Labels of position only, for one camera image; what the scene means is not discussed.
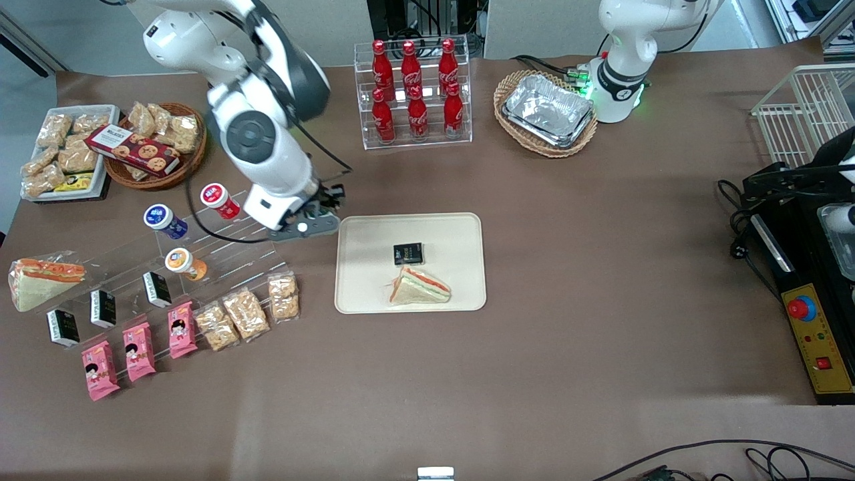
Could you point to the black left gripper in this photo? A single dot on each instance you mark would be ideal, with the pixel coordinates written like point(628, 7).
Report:
point(823, 159)

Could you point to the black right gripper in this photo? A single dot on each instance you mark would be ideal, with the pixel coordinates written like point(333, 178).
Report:
point(330, 196)

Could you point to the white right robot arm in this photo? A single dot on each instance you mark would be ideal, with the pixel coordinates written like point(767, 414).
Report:
point(267, 147)

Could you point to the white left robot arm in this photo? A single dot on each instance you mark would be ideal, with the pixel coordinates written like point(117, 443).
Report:
point(628, 40)

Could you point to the beige plastic tray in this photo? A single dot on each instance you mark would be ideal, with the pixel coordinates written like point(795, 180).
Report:
point(367, 267)

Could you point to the red gum bottle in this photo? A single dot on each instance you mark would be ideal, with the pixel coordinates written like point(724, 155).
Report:
point(220, 200)

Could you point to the orange gum bottle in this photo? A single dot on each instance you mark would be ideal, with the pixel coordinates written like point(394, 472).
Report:
point(186, 263)

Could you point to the blue gum bottle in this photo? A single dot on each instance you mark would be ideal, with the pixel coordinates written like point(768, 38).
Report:
point(165, 221)

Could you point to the silver foil tray stack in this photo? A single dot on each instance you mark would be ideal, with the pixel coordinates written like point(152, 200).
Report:
point(548, 110)

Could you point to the white rectangular snack tray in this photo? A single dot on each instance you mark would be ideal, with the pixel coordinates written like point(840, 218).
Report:
point(110, 112)

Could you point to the clear acrylic bottle rack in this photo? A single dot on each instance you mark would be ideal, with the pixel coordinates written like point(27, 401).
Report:
point(401, 144)

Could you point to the small black box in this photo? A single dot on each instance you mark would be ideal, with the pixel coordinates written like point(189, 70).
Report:
point(157, 289)
point(63, 327)
point(103, 308)
point(408, 254)

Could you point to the black machine with yellow panel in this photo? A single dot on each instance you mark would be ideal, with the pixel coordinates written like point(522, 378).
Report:
point(798, 264)

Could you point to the red cola bottle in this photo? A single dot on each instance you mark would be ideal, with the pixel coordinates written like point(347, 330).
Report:
point(447, 63)
point(453, 112)
point(379, 63)
point(417, 117)
point(383, 120)
point(409, 67)

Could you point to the clear peanut brittle pack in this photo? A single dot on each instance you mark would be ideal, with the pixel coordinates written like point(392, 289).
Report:
point(39, 160)
point(283, 296)
point(78, 159)
point(141, 119)
point(184, 131)
point(216, 326)
point(161, 115)
point(53, 130)
point(246, 314)
point(137, 172)
point(43, 181)
point(90, 123)

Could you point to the wrapped triangle sandwich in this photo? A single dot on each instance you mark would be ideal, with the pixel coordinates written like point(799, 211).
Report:
point(40, 284)
point(417, 288)

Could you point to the red emergency stop button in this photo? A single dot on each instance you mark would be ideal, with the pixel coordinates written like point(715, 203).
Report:
point(800, 308)

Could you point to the brown wicker snack basket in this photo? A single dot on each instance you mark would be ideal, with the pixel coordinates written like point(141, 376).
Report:
point(187, 164)

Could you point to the metal background shelf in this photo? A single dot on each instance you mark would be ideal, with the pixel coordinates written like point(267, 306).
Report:
point(815, 10)

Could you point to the black background equipment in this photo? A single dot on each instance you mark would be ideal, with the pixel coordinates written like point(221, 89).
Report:
point(401, 17)

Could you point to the pink snack pack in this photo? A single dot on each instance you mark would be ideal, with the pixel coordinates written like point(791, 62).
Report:
point(100, 371)
point(139, 352)
point(182, 330)

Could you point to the light wicker basket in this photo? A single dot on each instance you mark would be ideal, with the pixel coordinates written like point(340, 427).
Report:
point(534, 149)

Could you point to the red cookie box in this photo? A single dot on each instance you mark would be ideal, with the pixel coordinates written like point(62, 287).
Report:
point(133, 150)

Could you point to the clear acrylic stepped stand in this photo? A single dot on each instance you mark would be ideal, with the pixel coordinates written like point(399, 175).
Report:
point(133, 257)

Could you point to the yellow snack pack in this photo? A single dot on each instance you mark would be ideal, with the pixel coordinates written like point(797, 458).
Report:
point(73, 182)

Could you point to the small silver white object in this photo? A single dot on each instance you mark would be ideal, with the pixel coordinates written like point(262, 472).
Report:
point(435, 473)

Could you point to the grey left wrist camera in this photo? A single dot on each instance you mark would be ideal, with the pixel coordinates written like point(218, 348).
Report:
point(840, 217)

